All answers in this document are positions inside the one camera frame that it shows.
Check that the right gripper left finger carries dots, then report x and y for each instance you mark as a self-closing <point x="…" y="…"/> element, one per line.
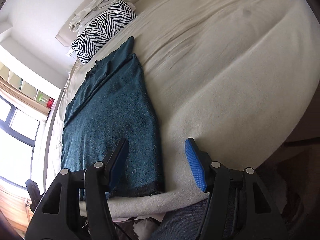
<point x="75" y="205"/>

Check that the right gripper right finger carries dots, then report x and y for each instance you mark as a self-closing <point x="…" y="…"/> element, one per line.
<point x="239" y="205"/>

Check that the dark teal knit sweater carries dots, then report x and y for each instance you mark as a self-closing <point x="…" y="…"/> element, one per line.
<point x="113" y="103"/>

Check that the person's blue trouser leg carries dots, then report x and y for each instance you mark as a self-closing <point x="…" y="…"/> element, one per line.
<point x="181" y="224"/>

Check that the black framed window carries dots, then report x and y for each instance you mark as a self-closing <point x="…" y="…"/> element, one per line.
<point x="18" y="133"/>

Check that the red box on shelf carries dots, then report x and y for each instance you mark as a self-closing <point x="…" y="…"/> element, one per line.
<point x="50" y="102"/>

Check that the beige curtain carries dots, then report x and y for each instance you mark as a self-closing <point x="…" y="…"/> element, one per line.
<point x="17" y="98"/>

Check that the beige bed sheet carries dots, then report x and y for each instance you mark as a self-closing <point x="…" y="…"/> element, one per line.
<point x="235" y="75"/>

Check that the zebra print pillow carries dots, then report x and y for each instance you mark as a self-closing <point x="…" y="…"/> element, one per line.
<point x="101" y="29"/>

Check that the crumpled white duvet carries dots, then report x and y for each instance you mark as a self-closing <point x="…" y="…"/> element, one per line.
<point x="75" y="23"/>

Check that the white wall shelf unit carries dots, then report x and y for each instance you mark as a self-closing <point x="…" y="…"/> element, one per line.
<point x="19" y="83"/>

